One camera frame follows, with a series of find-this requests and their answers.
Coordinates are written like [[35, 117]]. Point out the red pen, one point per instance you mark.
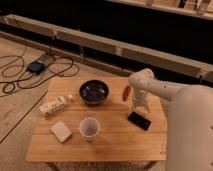
[[126, 92]]

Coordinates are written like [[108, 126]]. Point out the wooden table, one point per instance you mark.
[[118, 140]]

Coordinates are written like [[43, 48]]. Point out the white lying bottle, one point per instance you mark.
[[56, 104]]

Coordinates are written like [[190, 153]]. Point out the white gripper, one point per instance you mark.
[[139, 99]]

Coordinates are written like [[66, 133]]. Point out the dark blue bowl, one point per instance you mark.
[[94, 92]]

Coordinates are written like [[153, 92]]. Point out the black power adapter box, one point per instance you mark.
[[35, 67]]

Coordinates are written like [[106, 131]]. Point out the beige sponge block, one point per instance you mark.
[[61, 131]]

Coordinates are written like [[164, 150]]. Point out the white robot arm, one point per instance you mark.
[[189, 120]]

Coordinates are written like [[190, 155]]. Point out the clear plastic cup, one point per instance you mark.
[[89, 128]]

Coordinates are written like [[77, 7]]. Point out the black rectangular eraser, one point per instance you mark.
[[139, 120]]

